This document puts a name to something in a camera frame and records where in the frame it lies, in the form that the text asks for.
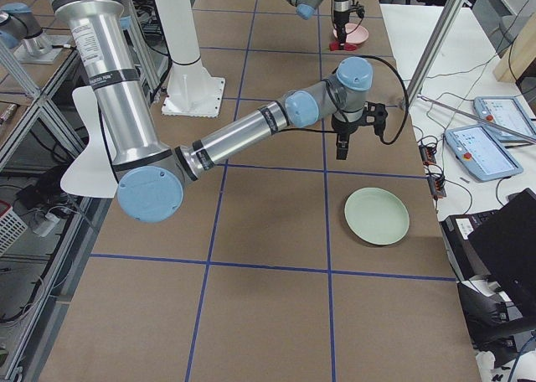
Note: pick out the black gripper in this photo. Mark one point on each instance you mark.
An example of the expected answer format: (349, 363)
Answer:
(343, 127)
(340, 20)

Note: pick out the red chili pepper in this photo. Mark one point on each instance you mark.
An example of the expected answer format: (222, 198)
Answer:
(336, 46)

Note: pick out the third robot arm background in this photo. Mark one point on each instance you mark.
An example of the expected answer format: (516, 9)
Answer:
(22, 33)

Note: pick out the pink plate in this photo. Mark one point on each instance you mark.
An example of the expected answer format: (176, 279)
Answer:
(354, 34)

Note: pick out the light green plate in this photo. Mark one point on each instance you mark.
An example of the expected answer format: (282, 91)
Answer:
(376, 216)

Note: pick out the near teach pendant tablet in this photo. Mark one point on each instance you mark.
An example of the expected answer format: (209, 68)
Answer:
(483, 156)

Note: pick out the teach pendant tablet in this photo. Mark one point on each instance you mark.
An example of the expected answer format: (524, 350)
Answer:
(483, 156)
(505, 111)

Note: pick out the far teach pendant tablet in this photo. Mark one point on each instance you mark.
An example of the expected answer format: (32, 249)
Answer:
(505, 111)

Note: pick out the black laptop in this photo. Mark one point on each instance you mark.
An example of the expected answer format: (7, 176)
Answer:
(500, 244)

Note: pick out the white plastic chair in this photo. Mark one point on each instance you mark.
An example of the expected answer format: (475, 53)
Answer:
(91, 173)

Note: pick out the white plastic basket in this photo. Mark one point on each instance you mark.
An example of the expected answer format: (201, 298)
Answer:
(12, 227)

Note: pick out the aluminium frame post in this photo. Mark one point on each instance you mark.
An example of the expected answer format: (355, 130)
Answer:
(433, 47)

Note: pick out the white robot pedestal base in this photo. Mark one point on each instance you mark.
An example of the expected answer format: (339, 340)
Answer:
(191, 89)

